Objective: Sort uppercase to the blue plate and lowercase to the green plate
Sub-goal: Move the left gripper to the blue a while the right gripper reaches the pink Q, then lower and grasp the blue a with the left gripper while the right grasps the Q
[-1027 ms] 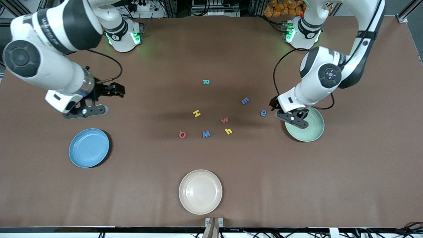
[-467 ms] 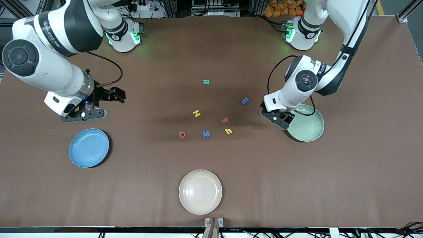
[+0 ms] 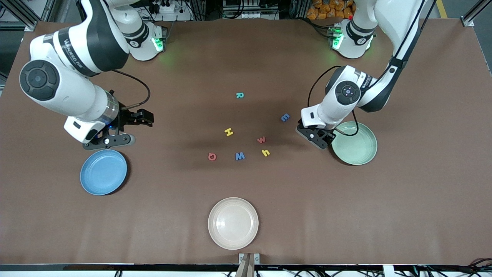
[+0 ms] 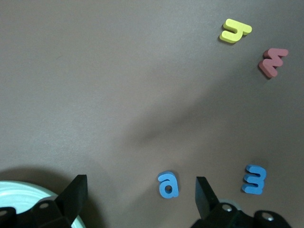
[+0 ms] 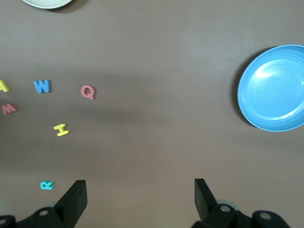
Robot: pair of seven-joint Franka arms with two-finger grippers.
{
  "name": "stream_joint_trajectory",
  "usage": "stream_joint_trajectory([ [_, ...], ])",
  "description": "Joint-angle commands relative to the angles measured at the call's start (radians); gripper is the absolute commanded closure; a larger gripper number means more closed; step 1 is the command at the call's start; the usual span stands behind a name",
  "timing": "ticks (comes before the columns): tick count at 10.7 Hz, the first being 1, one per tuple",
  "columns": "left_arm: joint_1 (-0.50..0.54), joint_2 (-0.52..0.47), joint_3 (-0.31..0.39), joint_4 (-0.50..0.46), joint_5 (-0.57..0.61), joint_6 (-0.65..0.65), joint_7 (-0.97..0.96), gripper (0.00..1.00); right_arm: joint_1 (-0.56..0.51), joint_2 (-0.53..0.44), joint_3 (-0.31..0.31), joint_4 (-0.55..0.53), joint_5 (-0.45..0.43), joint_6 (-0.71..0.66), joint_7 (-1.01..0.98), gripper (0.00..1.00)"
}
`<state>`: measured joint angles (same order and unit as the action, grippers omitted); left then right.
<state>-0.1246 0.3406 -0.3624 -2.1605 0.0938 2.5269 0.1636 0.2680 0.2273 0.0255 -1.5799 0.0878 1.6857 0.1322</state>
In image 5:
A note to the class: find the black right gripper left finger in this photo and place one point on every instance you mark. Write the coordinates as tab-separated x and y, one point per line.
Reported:
76	199

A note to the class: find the yellow foam letter H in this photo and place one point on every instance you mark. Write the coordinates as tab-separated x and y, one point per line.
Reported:
61	130

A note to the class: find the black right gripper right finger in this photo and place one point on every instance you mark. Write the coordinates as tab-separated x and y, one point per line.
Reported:
204	199

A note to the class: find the red foam lowercase w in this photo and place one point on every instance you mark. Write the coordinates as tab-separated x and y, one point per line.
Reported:
9	109

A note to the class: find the red foam letter Q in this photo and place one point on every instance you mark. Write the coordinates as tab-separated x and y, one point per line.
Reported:
83	91

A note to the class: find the blue round plate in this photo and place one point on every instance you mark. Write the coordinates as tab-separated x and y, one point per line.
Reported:
273	95

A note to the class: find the beige round plate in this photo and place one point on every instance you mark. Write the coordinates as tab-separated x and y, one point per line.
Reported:
47	3

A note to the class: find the yellow foam lowercase h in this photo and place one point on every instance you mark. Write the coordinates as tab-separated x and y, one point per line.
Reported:
2	87

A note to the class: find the teal foam letter R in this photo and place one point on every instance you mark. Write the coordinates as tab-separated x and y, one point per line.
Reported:
46	185

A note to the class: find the blue foam letter W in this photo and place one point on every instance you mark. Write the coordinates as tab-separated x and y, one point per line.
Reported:
42	87

